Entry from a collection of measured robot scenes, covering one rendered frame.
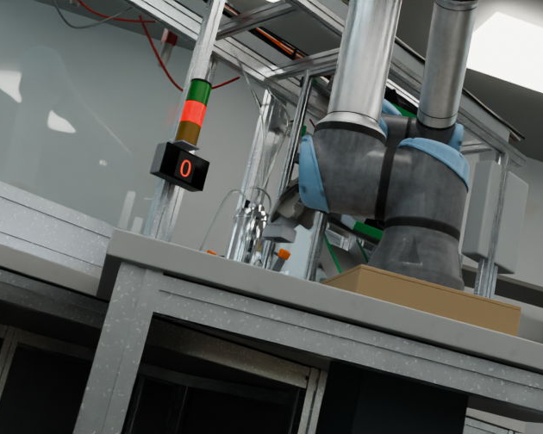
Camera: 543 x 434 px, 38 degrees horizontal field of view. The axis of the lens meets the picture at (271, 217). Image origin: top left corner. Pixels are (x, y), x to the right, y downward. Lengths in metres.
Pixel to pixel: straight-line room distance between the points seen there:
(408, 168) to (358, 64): 0.19
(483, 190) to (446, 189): 2.25
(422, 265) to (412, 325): 0.28
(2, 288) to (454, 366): 0.63
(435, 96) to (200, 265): 0.80
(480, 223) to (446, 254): 2.23
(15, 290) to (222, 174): 4.58
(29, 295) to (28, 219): 0.13
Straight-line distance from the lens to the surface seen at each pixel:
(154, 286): 0.85
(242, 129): 5.84
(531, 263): 6.47
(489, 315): 1.18
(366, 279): 1.11
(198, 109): 1.81
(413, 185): 1.21
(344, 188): 1.22
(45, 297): 1.22
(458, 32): 1.46
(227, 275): 0.84
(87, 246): 1.32
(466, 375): 0.95
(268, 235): 1.78
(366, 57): 1.30
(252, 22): 2.91
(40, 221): 1.28
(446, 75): 1.50
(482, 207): 3.44
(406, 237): 1.19
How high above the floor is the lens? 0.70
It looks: 15 degrees up
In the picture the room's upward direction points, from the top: 13 degrees clockwise
